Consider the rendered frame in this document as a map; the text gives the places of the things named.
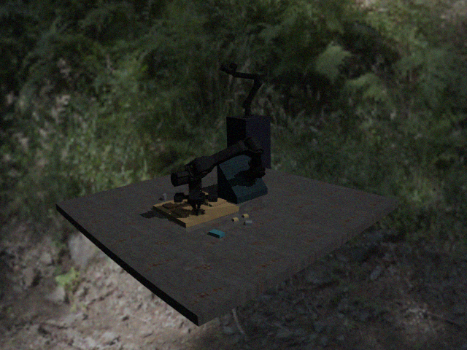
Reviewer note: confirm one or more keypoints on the teal rectangular block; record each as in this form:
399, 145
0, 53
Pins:
216, 233

